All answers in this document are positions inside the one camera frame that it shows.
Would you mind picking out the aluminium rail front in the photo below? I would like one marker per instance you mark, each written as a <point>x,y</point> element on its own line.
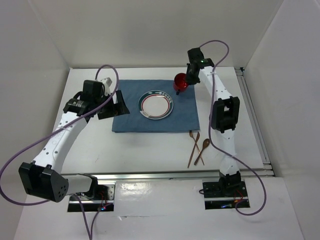
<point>180,175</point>

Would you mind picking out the blue cloth placemat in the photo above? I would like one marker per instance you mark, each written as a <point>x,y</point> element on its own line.
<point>182,119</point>

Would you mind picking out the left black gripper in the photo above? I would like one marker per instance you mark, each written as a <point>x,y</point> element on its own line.
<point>117,109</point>

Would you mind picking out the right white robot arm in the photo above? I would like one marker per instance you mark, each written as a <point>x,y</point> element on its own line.
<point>224,117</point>

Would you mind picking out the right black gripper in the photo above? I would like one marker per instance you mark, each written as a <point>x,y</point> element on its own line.
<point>190,80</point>

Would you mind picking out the aluminium rail right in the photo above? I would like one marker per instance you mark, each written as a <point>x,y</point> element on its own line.
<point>239,71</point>

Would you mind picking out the red mug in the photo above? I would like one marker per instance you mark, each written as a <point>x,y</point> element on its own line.
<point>179,83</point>

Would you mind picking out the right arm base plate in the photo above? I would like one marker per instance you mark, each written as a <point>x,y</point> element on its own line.
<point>216,196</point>

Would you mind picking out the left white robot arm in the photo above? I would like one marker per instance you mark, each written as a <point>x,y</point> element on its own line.
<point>42,177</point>

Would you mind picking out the copper spoon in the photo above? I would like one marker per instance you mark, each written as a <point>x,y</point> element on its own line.
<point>205,144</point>

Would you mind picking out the white plate green red rim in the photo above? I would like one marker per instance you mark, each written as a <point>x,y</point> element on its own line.
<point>155,105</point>

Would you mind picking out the aluminium rail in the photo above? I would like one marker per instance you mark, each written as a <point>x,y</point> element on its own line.
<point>180,175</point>
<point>239,71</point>

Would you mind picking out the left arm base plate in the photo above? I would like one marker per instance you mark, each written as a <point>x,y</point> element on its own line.
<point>101,199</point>

